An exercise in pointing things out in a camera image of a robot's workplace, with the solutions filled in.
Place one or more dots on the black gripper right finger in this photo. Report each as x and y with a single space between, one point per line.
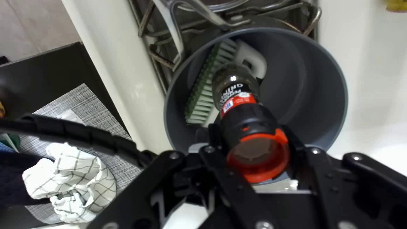
351 186

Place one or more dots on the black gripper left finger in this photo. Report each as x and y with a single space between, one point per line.
186 182

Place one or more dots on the red capped spice bottle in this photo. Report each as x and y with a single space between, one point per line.
249 127

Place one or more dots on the dark blue pot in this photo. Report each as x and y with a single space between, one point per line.
305 84

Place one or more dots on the black grate under pot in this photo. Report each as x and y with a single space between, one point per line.
165 38

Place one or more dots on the glass pot lid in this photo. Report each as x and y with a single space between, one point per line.
229 3

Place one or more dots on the green bristle scrub brush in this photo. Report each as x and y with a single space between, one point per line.
207 89

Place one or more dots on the crumpled white checked cloth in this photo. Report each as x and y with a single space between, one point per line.
71 182

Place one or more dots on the white gas stove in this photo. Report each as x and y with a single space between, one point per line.
114 84

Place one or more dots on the grey woven mat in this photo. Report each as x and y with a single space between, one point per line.
84 110

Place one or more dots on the yellow blue spray can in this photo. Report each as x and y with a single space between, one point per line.
397 4

